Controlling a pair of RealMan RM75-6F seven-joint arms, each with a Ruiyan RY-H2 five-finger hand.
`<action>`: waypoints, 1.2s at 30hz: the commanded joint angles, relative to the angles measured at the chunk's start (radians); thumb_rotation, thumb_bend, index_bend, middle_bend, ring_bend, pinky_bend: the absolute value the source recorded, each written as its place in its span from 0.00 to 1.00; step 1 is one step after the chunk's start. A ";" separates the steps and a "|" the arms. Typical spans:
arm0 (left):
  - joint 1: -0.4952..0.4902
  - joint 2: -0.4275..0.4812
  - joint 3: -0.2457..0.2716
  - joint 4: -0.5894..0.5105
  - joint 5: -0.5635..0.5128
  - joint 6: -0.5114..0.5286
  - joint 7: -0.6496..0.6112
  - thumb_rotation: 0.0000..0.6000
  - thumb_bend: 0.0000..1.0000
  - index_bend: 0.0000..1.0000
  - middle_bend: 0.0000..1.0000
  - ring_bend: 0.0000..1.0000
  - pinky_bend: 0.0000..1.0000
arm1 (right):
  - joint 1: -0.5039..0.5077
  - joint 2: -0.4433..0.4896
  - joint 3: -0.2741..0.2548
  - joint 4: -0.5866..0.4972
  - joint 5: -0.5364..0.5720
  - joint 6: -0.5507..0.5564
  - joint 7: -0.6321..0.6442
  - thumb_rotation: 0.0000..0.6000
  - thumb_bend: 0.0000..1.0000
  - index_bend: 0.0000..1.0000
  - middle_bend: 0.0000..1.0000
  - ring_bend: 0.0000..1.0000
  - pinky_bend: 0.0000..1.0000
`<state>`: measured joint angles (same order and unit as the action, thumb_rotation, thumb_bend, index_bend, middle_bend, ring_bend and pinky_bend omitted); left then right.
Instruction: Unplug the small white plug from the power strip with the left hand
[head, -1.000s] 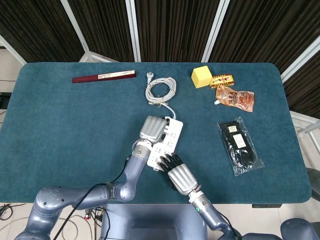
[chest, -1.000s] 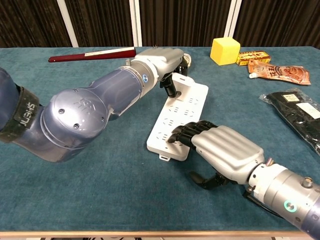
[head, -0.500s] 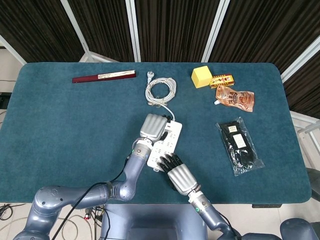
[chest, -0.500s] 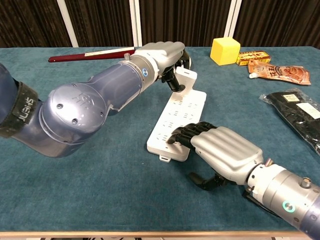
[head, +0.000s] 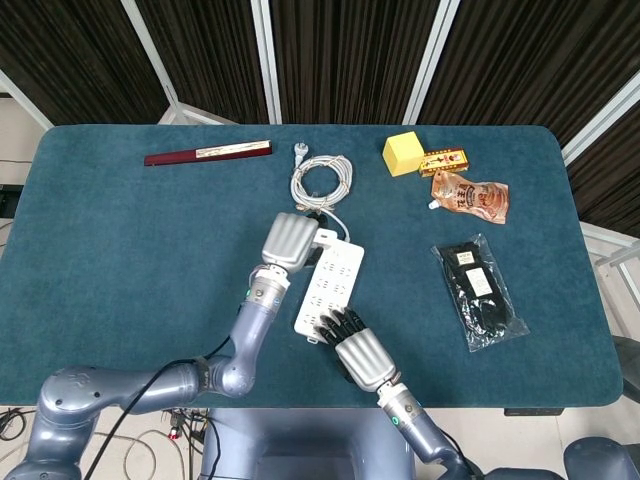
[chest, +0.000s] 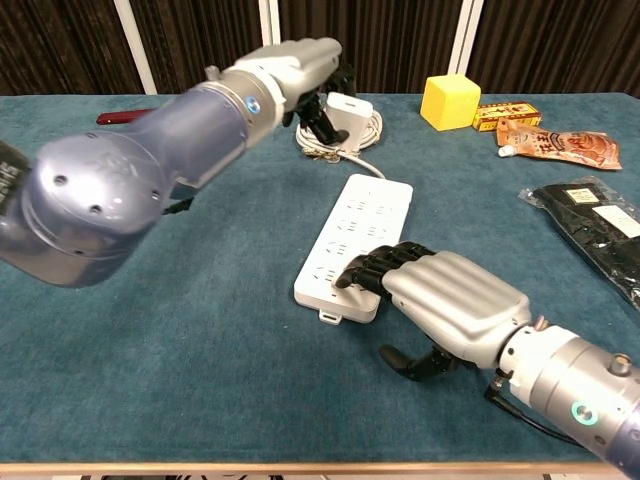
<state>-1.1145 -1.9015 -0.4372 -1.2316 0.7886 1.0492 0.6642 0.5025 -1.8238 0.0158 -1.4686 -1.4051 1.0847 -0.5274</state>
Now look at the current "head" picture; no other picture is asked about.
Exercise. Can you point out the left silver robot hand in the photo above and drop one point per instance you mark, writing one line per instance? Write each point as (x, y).
(287, 242)

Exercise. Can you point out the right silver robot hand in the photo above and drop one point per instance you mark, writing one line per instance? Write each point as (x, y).
(362, 357)

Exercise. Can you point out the white power strip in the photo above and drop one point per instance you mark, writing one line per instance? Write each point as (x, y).
(335, 280)

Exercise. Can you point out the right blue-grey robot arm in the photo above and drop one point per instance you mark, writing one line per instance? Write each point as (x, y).
(420, 430)

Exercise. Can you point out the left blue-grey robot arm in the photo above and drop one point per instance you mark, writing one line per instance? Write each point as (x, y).
(245, 340)

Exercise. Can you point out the blue-grey robot torso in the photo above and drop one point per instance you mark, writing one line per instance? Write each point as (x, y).
(300, 445)

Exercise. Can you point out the black item in clear bag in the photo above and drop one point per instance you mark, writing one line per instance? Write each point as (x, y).
(480, 295)

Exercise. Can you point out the teal table cloth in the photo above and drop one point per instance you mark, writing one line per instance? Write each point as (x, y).
(150, 250)

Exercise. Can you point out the yellow foam cube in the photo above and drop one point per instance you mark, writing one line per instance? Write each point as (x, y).
(402, 155)

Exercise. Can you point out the small yellow red box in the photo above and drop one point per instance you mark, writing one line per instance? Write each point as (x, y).
(447, 162)

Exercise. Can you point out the black table control panel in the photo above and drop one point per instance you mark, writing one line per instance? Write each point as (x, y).
(534, 412)

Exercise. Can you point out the orange spout pouch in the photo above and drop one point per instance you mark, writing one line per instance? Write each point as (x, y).
(470, 197)

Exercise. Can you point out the black floor power strip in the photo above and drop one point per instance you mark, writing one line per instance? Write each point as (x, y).
(7, 200)

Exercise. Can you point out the double white frame post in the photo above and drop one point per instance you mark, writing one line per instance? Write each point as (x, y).
(267, 60)

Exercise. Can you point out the slanted white frame post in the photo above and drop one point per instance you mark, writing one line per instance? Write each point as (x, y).
(150, 45)

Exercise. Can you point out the white metal floor frame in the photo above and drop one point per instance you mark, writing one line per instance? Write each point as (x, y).
(615, 250)

